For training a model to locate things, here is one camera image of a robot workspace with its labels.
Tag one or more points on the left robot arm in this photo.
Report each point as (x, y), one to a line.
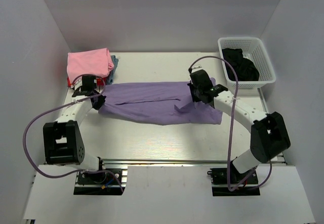
(63, 141)

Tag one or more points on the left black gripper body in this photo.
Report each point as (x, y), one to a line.
(99, 101)

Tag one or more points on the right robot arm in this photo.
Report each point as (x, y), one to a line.
(268, 133)

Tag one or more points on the red folded t shirt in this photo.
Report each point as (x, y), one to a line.
(99, 82)

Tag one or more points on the white plastic basket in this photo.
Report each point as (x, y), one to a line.
(254, 50)

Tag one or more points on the purple t shirt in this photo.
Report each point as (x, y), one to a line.
(153, 103)

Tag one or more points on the blue folded t shirt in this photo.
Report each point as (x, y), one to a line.
(110, 78)

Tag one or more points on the black t shirt in basket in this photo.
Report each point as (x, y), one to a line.
(244, 68)

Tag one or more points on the pink folded t shirt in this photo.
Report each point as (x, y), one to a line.
(97, 62)

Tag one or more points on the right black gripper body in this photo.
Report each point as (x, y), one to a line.
(196, 95)

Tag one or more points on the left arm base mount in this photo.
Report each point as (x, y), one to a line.
(102, 184)

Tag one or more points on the aluminium rail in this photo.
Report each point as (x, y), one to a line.
(155, 161)

